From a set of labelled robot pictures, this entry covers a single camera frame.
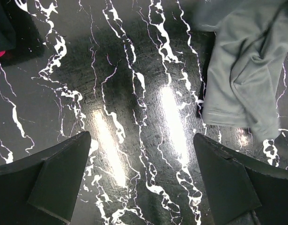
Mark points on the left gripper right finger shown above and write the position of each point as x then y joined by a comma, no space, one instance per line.
241,190

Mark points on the black marble pattern mat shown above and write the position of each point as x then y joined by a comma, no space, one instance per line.
131,72

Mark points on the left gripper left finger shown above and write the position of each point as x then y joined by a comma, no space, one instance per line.
42,189

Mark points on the folded black t shirt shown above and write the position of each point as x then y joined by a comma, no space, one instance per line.
8,28

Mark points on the grey t shirt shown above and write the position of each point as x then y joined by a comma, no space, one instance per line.
250,47

